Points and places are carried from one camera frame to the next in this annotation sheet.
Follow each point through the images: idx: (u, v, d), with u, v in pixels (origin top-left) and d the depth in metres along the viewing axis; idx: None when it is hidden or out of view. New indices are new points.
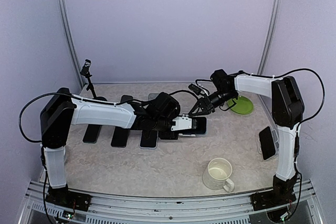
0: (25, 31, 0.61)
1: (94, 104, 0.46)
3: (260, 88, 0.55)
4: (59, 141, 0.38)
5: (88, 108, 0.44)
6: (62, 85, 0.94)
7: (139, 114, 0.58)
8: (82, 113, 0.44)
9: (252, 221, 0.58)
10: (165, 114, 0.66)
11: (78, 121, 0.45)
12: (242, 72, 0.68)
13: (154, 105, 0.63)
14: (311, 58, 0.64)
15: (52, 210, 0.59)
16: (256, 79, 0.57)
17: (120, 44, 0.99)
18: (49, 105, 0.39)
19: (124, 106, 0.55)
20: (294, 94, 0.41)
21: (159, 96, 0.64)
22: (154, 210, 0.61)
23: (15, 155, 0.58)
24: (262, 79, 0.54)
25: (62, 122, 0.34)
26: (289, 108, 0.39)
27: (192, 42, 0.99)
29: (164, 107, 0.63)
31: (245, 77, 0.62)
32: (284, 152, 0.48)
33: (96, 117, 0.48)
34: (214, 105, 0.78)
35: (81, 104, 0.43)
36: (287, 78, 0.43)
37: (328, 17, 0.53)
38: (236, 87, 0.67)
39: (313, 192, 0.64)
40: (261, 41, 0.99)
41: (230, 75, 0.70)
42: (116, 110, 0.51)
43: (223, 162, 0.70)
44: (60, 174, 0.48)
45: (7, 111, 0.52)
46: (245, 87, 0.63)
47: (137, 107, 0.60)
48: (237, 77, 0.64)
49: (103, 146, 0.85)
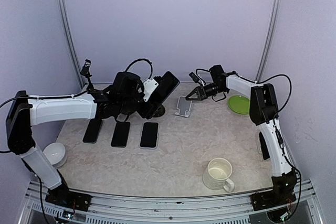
0: (25, 32, 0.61)
1: (51, 100, 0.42)
3: (244, 89, 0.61)
4: (25, 146, 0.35)
5: (46, 106, 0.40)
6: (62, 85, 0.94)
7: (100, 102, 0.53)
8: (42, 113, 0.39)
9: (252, 221, 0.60)
10: (128, 93, 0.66)
11: (40, 122, 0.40)
12: (234, 72, 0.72)
13: (114, 88, 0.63)
14: (312, 57, 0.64)
15: (52, 210, 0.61)
16: (242, 82, 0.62)
17: (121, 44, 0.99)
18: (11, 112, 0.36)
19: (82, 97, 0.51)
20: (270, 98, 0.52)
21: (117, 77, 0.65)
22: (154, 210, 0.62)
23: (16, 155, 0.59)
24: (247, 83, 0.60)
25: (25, 121, 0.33)
26: (261, 110, 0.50)
27: (193, 42, 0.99)
29: (124, 85, 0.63)
31: (234, 77, 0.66)
32: (270, 145, 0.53)
33: (58, 113, 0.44)
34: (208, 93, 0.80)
35: (37, 103, 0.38)
36: (266, 85, 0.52)
37: (328, 17, 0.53)
38: (227, 84, 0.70)
39: (313, 192, 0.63)
40: (261, 41, 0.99)
41: (222, 74, 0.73)
42: (76, 102, 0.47)
43: (223, 162, 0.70)
44: (51, 173, 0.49)
45: (4, 112, 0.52)
46: (233, 87, 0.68)
47: (98, 95, 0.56)
48: (229, 77, 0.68)
49: (103, 146, 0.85)
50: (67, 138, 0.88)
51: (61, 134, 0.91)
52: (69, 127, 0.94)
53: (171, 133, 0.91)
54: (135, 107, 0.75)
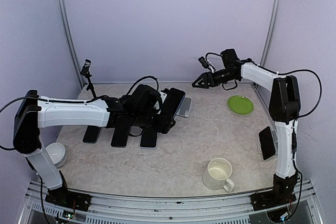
0: (24, 32, 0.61)
1: (63, 104, 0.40)
3: (261, 80, 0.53)
4: (31, 147, 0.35)
5: (56, 109, 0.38)
6: (61, 84, 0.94)
7: (114, 110, 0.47)
8: (50, 116, 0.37)
9: (252, 221, 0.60)
10: (145, 107, 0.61)
11: (48, 125, 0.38)
12: (250, 60, 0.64)
13: (132, 99, 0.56)
14: (311, 57, 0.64)
15: (52, 210, 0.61)
16: (260, 71, 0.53)
17: (121, 44, 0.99)
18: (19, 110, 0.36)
19: (97, 103, 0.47)
20: (292, 93, 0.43)
21: (138, 89, 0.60)
22: (154, 210, 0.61)
23: (16, 155, 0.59)
24: (264, 72, 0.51)
25: (30, 124, 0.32)
26: (284, 106, 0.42)
27: (193, 42, 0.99)
29: (144, 99, 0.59)
31: (252, 67, 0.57)
32: (282, 148, 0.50)
33: (67, 117, 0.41)
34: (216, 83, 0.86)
35: (46, 105, 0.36)
36: (290, 78, 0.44)
37: (328, 17, 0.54)
38: (242, 74, 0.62)
39: (313, 192, 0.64)
40: (261, 41, 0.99)
41: (237, 61, 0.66)
42: (87, 108, 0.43)
43: (223, 162, 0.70)
44: (52, 174, 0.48)
45: (4, 112, 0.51)
46: (249, 76, 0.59)
47: (113, 102, 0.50)
48: (244, 65, 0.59)
49: (103, 146, 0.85)
50: (67, 138, 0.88)
51: (61, 134, 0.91)
52: (69, 127, 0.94)
53: (171, 133, 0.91)
54: (145, 121, 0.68)
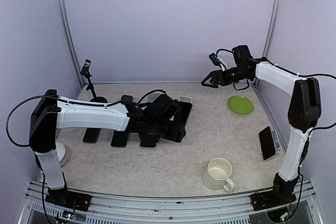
0: (24, 32, 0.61)
1: (83, 105, 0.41)
3: (279, 81, 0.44)
4: (47, 146, 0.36)
5: (75, 112, 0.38)
6: (61, 84, 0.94)
7: (133, 116, 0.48)
8: (69, 117, 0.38)
9: (252, 221, 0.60)
10: (164, 117, 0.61)
11: (65, 125, 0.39)
12: (266, 59, 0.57)
13: (152, 107, 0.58)
14: (312, 57, 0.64)
15: (52, 210, 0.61)
16: (276, 71, 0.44)
17: (121, 44, 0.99)
18: (38, 107, 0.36)
19: (117, 107, 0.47)
20: (314, 96, 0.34)
21: (158, 98, 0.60)
22: (154, 210, 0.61)
23: (15, 156, 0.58)
24: (282, 71, 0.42)
25: (47, 125, 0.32)
26: (306, 113, 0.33)
27: (193, 42, 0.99)
29: (165, 109, 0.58)
31: (268, 66, 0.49)
32: (291, 155, 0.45)
33: (86, 120, 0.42)
34: (227, 82, 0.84)
35: (66, 107, 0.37)
36: (311, 80, 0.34)
37: (328, 17, 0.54)
38: (256, 74, 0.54)
39: (313, 193, 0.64)
40: (261, 41, 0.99)
41: (251, 59, 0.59)
42: (107, 112, 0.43)
43: (223, 162, 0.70)
44: (56, 176, 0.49)
45: (5, 111, 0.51)
46: (263, 77, 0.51)
47: (133, 108, 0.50)
48: (259, 64, 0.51)
49: (103, 146, 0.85)
50: (67, 138, 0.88)
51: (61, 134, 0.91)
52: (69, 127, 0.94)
53: None
54: (160, 130, 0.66)
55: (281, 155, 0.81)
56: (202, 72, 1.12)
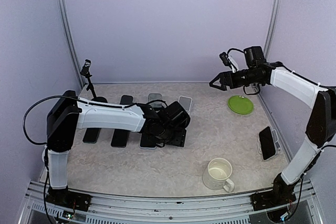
0: (24, 31, 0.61)
1: (100, 107, 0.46)
3: (298, 90, 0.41)
4: (65, 144, 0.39)
5: (95, 112, 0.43)
6: (61, 84, 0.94)
7: (149, 117, 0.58)
8: (89, 117, 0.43)
9: (252, 221, 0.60)
10: (175, 123, 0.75)
11: (84, 125, 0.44)
12: (281, 63, 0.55)
13: (166, 112, 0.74)
14: (311, 58, 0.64)
15: (52, 210, 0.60)
16: (295, 79, 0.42)
17: (121, 44, 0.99)
18: (55, 108, 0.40)
19: (130, 109, 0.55)
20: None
21: (172, 106, 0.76)
22: (154, 210, 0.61)
23: (16, 156, 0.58)
24: (302, 80, 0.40)
25: (69, 124, 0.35)
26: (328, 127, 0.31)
27: (193, 42, 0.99)
29: (176, 115, 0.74)
31: (285, 73, 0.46)
32: (298, 163, 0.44)
33: (103, 120, 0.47)
34: (237, 84, 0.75)
35: (87, 108, 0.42)
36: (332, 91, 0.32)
37: (328, 17, 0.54)
38: (272, 81, 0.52)
39: (313, 192, 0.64)
40: (261, 41, 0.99)
41: (266, 64, 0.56)
42: (122, 113, 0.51)
43: (223, 162, 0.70)
44: (62, 176, 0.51)
45: (6, 112, 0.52)
46: (280, 85, 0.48)
47: (147, 109, 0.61)
48: (276, 71, 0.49)
49: (103, 146, 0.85)
50: None
51: None
52: None
53: None
54: (168, 137, 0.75)
55: (281, 155, 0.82)
56: (202, 72, 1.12)
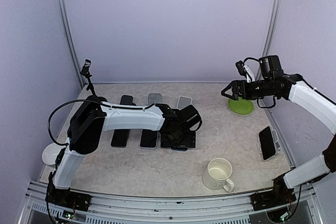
0: (24, 31, 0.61)
1: (123, 109, 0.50)
3: (324, 116, 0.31)
4: (90, 145, 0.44)
5: (118, 115, 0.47)
6: (61, 84, 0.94)
7: (168, 117, 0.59)
8: (112, 120, 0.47)
9: (252, 221, 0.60)
10: (189, 124, 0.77)
11: (108, 127, 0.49)
12: (301, 77, 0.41)
13: (182, 113, 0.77)
14: (312, 58, 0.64)
15: (52, 210, 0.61)
16: (320, 101, 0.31)
17: (121, 44, 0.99)
18: (79, 113, 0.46)
19: (152, 110, 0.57)
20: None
21: (188, 108, 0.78)
22: (154, 210, 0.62)
23: (16, 156, 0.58)
24: (329, 104, 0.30)
25: (95, 127, 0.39)
26: None
27: (192, 42, 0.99)
29: (191, 117, 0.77)
31: (307, 91, 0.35)
32: (303, 172, 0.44)
33: (125, 121, 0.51)
34: (250, 96, 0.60)
35: (111, 112, 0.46)
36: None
37: (328, 18, 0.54)
38: (291, 97, 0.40)
39: (313, 192, 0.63)
40: (262, 41, 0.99)
41: (284, 76, 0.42)
42: (144, 114, 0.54)
43: (223, 162, 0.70)
44: (71, 176, 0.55)
45: (6, 111, 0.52)
46: (301, 104, 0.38)
47: (166, 109, 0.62)
48: (296, 86, 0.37)
49: (103, 146, 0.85)
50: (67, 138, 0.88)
51: (61, 134, 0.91)
52: None
53: None
54: (180, 137, 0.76)
55: (281, 155, 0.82)
56: (202, 72, 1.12)
